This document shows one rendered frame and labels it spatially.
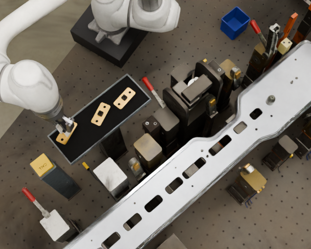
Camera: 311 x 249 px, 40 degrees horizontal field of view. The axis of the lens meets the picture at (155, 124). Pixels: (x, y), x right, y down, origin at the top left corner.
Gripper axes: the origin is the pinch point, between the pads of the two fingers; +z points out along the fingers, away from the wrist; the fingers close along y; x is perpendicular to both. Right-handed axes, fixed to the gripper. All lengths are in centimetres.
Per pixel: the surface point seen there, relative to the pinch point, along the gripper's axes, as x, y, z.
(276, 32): 68, 49, 5
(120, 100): 20.2, 9.4, 9.5
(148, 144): 11.9, 24.7, 17.8
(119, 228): -19.3, 28.1, 26.0
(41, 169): -14.5, -3.0, 10.0
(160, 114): 24.3, 23.4, 17.8
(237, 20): 100, 29, 55
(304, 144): 47, 80, 43
